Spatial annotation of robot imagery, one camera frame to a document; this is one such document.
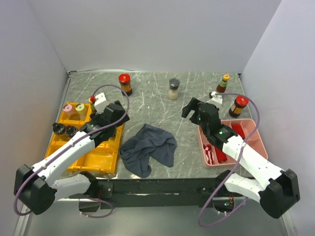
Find green lid cream bottle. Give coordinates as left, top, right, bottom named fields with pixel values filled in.
left=75, top=103, right=87, bottom=120

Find red lid sauce jar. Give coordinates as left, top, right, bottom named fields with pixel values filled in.
left=118, top=73, right=132, bottom=96
left=229, top=95, right=249, bottom=118

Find white powder bottle black cap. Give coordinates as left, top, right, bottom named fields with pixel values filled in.
left=66, top=125, right=78, bottom=140

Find round black cap dark bottle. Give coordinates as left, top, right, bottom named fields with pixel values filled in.
left=52, top=122, right=68, bottom=142

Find yellow cap green label bottle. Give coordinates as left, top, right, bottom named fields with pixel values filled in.
left=90, top=103, right=96, bottom=113

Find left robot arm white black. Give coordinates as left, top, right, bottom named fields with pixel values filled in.
left=14, top=100, right=129, bottom=216

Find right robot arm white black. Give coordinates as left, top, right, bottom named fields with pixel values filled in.
left=182, top=97, right=300, bottom=219

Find salt grinder black top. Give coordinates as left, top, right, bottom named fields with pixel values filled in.
left=168, top=78, right=180, bottom=100

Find red packet in tray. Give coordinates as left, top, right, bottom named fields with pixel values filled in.
left=231, top=124, right=246, bottom=140

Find red white striped packet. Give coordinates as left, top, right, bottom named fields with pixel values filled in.
left=203, top=144, right=215, bottom=165

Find yellow cap chili sauce bottle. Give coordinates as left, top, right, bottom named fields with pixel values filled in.
left=216, top=74, right=230, bottom=93

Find pink compartment tray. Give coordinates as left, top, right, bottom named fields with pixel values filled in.
left=197, top=118, right=268, bottom=169

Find pink lid bottle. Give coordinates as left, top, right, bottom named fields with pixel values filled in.
left=63, top=104, right=74, bottom=119

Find yellow compartment organizer tray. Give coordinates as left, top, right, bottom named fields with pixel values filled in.
left=57, top=102, right=123, bottom=174

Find dark blue cloth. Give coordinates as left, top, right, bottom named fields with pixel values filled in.
left=119, top=124, right=177, bottom=178

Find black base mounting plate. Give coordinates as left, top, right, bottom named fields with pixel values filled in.
left=85, top=178, right=219, bottom=208

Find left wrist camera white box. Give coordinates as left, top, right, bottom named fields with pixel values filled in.
left=89, top=92, right=109, bottom=113

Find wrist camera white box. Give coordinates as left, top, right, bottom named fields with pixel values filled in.
left=207, top=91, right=223, bottom=109
left=89, top=92, right=109, bottom=113

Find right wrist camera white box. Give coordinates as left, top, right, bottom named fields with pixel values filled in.
left=207, top=91, right=223, bottom=109

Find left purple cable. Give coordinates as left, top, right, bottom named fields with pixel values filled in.
left=13, top=85, right=130, bottom=219

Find aluminium frame rail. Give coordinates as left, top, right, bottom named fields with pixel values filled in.
left=13, top=206, right=99, bottom=236

